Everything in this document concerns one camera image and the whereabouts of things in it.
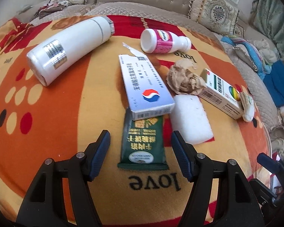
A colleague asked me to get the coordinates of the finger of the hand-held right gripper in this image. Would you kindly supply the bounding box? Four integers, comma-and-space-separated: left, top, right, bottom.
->
249, 179, 283, 208
257, 153, 284, 193

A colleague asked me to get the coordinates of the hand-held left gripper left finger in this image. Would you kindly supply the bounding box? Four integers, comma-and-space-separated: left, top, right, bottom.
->
15, 130, 111, 227

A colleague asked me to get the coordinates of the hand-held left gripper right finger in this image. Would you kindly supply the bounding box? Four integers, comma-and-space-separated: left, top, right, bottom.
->
171, 131, 263, 227

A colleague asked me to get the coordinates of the white foam block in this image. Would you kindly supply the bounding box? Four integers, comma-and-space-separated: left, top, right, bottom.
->
170, 95, 215, 145

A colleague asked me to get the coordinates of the green snack packet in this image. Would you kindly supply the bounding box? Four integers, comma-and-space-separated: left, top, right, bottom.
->
117, 107, 169, 171

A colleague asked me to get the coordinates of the rainbow logo medicine box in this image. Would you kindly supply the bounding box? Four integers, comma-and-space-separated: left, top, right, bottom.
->
198, 68, 245, 120

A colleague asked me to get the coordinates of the brown paper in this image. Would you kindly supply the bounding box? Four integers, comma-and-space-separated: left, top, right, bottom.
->
167, 59, 207, 95

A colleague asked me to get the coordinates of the red blue logo medicine box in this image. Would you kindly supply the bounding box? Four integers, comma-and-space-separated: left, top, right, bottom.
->
118, 42, 176, 121

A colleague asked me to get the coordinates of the orange dotted printed blanket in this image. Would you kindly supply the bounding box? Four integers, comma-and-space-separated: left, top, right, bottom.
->
0, 14, 271, 227

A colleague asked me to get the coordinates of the pearl fringed grey cushion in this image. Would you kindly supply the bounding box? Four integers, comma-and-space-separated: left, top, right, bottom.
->
229, 41, 265, 71

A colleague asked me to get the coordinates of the white crumpled cloth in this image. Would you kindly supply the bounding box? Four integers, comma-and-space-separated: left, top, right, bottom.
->
252, 39, 278, 64

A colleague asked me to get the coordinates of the white thermos flask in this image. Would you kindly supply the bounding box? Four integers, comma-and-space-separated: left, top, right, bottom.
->
26, 16, 115, 87

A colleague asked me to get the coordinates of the pink label white bottle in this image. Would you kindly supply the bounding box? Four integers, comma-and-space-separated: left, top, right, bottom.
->
140, 28, 192, 54

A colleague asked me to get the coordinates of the striped blue blanket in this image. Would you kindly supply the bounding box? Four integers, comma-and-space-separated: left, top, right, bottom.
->
221, 34, 272, 74

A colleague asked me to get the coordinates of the small dark patterned cushion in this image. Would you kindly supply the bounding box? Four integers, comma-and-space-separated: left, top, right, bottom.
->
234, 20, 245, 38

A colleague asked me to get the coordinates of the teal patterned curtain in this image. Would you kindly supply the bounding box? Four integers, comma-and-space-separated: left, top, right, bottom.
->
250, 0, 284, 62

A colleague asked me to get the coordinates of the large embroidered beige cushion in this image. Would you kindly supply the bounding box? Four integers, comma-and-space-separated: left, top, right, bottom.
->
188, 0, 240, 35

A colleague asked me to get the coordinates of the pile of dark clothes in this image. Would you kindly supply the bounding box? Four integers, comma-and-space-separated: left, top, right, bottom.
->
37, 1, 73, 19

